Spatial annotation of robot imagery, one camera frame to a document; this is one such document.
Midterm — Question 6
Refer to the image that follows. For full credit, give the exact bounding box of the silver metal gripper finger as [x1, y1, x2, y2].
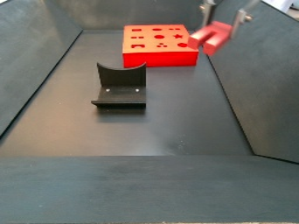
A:
[200, 0, 216, 26]

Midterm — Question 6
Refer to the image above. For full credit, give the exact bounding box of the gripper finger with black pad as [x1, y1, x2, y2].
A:
[229, 0, 260, 39]

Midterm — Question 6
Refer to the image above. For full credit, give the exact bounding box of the red double-square peg block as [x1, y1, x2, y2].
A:
[188, 21, 232, 56]

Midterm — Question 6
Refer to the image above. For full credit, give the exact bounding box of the red shape-hole board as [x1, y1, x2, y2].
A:
[123, 24, 199, 67]

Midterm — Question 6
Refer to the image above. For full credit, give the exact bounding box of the black curved regrasp stand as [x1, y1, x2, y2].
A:
[91, 64, 145, 109]

